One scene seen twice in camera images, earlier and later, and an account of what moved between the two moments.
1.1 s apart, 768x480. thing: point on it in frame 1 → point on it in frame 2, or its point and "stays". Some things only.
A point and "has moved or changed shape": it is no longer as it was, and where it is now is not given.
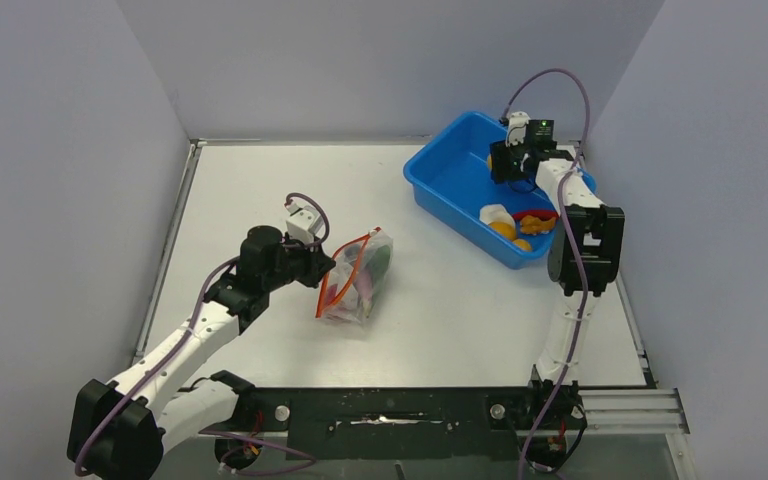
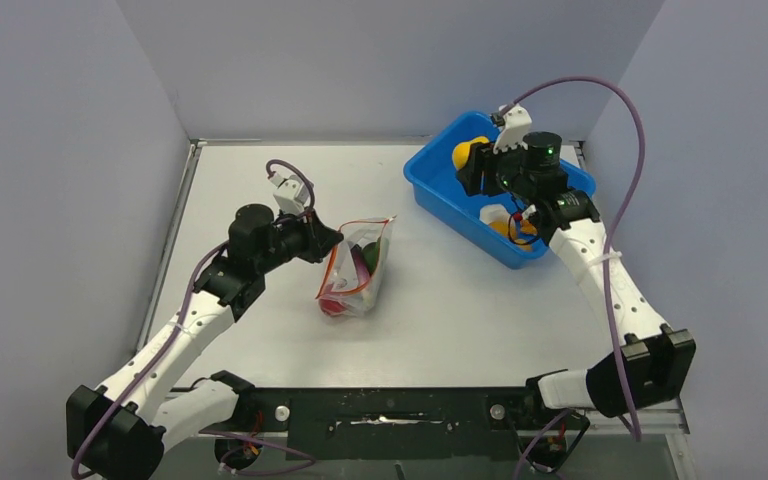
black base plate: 391,423 stays
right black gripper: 501,172 → 481,163
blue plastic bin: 451,176 stays
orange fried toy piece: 532,224 stays
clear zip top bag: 351,290 has moved or changed shape
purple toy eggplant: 364,284 → 361,265
